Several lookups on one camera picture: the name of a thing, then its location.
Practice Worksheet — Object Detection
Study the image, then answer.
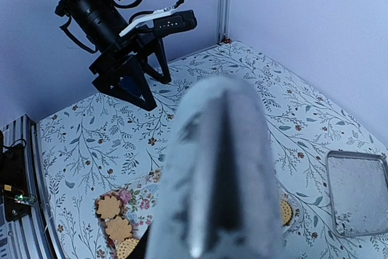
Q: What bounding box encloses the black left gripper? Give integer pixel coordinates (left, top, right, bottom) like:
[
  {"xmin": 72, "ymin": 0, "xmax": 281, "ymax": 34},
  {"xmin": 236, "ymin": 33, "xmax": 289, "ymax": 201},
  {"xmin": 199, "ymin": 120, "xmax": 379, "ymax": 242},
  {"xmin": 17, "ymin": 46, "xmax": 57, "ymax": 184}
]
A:
[{"xmin": 89, "ymin": 33, "xmax": 172, "ymax": 111}]

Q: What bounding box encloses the floral cookie tray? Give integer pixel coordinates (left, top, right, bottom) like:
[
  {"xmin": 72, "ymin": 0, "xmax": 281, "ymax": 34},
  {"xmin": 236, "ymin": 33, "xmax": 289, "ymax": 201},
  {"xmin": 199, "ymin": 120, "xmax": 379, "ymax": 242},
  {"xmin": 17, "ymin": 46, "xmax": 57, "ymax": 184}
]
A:
[{"xmin": 96, "ymin": 170, "xmax": 299, "ymax": 258}]

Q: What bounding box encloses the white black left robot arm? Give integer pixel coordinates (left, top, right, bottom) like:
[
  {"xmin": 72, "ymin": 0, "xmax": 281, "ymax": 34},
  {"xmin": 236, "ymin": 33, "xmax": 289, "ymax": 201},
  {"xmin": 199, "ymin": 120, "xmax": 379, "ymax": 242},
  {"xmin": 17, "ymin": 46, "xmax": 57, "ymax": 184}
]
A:
[{"xmin": 55, "ymin": 0, "xmax": 197, "ymax": 111}]

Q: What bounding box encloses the dotted tan sandwich cookie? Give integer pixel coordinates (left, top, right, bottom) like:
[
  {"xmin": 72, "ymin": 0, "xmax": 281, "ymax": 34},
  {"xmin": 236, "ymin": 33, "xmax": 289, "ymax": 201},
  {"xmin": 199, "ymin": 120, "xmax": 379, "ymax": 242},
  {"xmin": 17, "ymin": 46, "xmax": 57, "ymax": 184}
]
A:
[{"xmin": 116, "ymin": 238, "xmax": 139, "ymax": 259}]

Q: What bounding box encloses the silver metal tin lid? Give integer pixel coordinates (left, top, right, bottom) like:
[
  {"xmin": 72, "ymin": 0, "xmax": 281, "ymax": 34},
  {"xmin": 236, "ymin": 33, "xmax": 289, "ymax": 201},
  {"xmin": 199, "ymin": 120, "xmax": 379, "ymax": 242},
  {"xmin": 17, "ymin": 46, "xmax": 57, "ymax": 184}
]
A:
[{"xmin": 326, "ymin": 150, "xmax": 387, "ymax": 238}]

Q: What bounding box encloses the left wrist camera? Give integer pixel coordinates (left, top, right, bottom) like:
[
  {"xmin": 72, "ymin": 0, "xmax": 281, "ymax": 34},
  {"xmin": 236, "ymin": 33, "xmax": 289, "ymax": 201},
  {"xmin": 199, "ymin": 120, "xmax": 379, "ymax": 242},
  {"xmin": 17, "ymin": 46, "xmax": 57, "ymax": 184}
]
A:
[{"xmin": 119, "ymin": 7, "xmax": 198, "ymax": 38}]

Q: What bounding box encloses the aluminium front rail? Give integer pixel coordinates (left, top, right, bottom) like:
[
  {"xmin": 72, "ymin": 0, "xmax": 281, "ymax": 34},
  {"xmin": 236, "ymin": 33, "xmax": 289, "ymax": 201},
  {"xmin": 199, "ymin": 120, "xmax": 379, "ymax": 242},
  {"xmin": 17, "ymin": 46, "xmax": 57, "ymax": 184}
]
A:
[{"xmin": 1, "ymin": 115, "xmax": 64, "ymax": 258}]

